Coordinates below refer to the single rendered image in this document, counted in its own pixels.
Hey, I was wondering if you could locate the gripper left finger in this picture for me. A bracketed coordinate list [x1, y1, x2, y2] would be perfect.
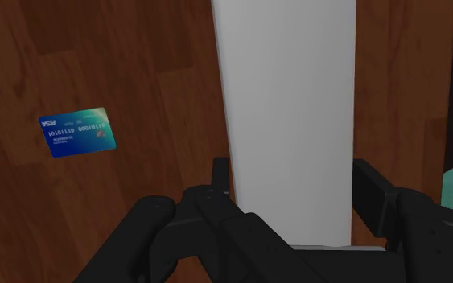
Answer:
[72, 156, 321, 283]

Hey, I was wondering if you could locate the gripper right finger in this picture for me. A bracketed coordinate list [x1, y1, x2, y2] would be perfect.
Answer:
[352, 158, 453, 283]

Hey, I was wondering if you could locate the blue bank card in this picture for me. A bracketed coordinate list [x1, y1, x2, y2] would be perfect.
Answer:
[38, 106, 117, 159]

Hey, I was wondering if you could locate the white rectangular block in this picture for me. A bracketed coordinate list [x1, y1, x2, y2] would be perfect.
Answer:
[210, 0, 357, 248]

